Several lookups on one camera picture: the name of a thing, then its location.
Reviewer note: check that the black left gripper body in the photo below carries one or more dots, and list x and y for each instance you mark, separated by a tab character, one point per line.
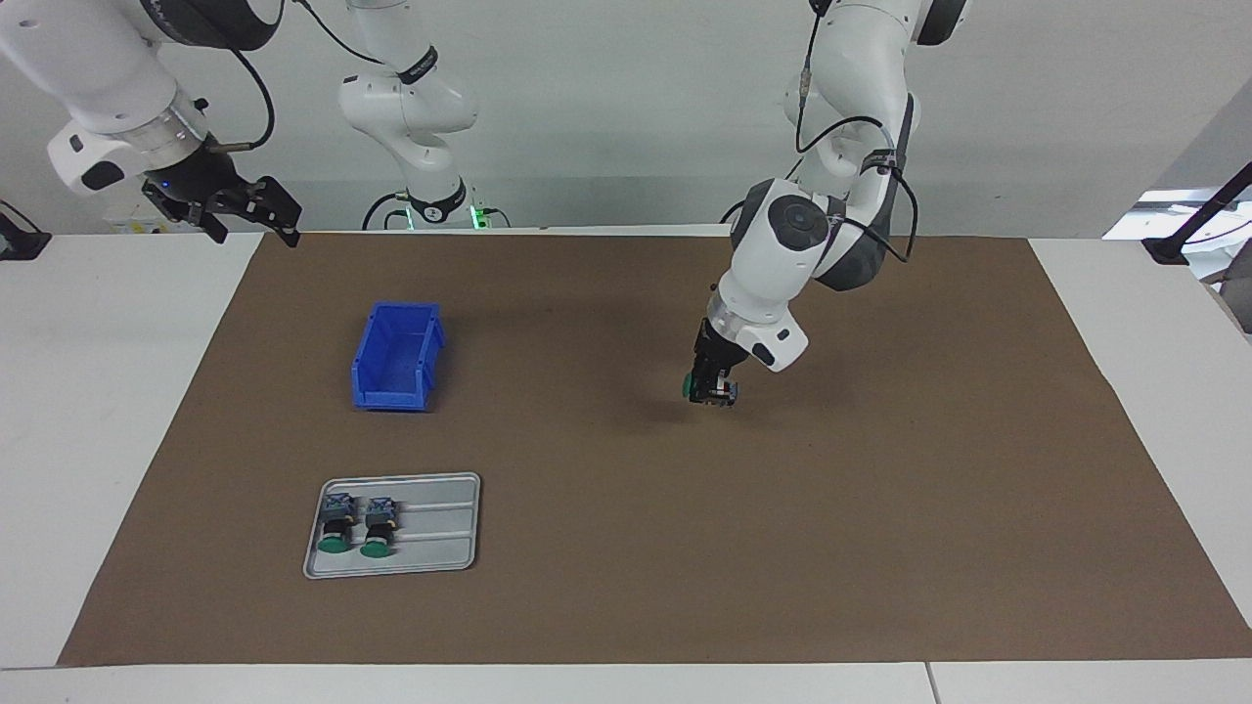
716	350

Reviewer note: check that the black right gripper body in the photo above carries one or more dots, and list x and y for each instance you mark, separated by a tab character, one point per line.
201	181

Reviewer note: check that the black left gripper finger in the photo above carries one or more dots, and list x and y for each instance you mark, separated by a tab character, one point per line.
728	381
700	385

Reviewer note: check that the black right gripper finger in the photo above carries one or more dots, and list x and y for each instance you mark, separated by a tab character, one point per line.
210	227
279	207

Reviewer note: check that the green push button switch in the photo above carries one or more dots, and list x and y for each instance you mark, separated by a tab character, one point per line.
726	398
378	518
335	515

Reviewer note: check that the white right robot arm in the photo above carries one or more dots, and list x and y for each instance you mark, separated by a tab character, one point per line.
421	108

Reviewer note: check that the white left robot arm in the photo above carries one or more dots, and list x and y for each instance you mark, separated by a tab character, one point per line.
782	264

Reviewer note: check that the white box yellow label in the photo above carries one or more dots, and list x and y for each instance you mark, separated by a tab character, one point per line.
122	220

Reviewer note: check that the brown table mat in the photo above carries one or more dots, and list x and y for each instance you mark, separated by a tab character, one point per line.
685	538

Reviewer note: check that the blue plastic bin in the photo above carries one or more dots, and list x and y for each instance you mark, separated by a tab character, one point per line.
396	352

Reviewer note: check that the black stand base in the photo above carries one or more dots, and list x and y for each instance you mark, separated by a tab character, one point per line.
20	244

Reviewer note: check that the grey metal tray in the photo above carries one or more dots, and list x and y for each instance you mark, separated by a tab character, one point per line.
440	548

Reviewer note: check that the grey chair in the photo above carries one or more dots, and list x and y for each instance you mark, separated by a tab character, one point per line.
1237	293

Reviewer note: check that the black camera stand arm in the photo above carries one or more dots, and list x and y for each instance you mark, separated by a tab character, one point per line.
1169	251

